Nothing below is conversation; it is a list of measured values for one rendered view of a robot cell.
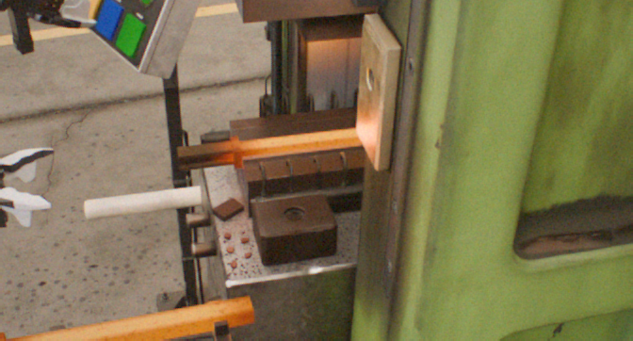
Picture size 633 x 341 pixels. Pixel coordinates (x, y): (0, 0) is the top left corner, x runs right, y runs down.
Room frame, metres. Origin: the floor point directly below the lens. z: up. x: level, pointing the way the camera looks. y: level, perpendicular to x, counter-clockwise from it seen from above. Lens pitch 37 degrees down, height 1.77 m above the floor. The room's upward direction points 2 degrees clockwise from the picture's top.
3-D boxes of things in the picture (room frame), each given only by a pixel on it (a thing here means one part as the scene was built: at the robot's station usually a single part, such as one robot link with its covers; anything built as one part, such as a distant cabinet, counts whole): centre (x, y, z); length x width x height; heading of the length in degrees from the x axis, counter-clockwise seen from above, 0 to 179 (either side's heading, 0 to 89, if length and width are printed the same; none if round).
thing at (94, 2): (1.62, 0.52, 1.01); 0.07 x 0.05 x 0.07; 40
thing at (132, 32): (1.46, 0.39, 1.01); 0.07 x 0.05 x 0.07; 40
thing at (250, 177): (1.15, -0.07, 0.96); 0.42 x 0.20 x 0.09; 105
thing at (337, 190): (1.03, -0.06, 0.95); 0.34 x 0.03 x 0.03; 105
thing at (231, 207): (1.02, 0.14, 0.92); 0.04 x 0.03 x 0.01; 137
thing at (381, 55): (0.83, -0.07, 1.27); 0.09 x 0.02 x 0.17; 15
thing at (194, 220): (1.05, 0.20, 0.87); 0.04 x 0.03 x 0.03; 105
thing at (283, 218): (0.94, 0.03, 0.95); 0.12 x 0.08 x 0.06; 105
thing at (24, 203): (0.93, 0.46, 0.98); 0.09 x 0.03 x 0.06; 69
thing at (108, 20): (1.54, 0.45, 1.01); 0.07 x 0.05 x 0.07; 40
